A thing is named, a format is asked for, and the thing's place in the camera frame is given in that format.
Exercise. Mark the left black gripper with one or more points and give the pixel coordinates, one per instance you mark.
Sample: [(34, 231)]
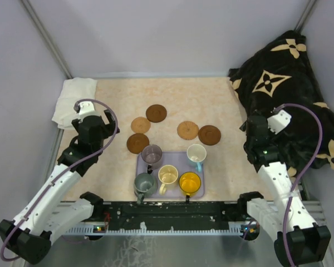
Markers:
[(109, 128)]

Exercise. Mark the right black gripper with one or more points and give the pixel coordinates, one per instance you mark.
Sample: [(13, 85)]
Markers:
[(273, 139)]

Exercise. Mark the woven rattan coaster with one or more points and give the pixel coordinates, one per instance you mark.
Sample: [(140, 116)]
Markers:
[(187, 130), (140, 125)]

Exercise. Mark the white mug blue handle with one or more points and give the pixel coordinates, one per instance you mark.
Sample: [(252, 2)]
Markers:
[(196, 155)]

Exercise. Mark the dark wooden coaster back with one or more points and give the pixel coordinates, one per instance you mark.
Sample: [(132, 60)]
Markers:
[(156, 113)]

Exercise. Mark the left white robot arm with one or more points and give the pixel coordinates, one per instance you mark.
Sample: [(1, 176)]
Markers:
[(32, 232)]

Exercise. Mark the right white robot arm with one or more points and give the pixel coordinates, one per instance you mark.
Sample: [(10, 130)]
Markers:
[(297, 238)]

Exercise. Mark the white folded cloth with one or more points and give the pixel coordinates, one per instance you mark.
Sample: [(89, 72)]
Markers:
[(73, 90)]

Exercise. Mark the smoky purple glass mug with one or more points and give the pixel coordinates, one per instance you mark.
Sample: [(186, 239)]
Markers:
[(152, 155)]

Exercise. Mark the grey green mug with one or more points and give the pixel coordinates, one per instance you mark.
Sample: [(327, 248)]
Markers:
[(145, 185)]

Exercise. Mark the black floral blanket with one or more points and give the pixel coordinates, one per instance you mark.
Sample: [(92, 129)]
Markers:
[(281, 73)]

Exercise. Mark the amber yellow glass mug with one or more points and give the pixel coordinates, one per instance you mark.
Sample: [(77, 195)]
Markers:
[(189, 183)]

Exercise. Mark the cream yellow mug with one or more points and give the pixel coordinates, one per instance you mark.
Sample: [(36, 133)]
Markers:
[(168, 176)]

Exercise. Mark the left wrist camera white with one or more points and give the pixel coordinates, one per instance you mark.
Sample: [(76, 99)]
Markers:
[(84, 109)]

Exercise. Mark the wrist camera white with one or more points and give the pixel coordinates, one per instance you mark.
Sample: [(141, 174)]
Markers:
[(84, 109), (279, 121)]

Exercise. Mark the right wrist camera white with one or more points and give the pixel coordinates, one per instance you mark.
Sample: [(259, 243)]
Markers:
[(279, 121)]

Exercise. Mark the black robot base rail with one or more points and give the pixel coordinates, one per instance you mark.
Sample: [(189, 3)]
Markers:
[(177, 216)]

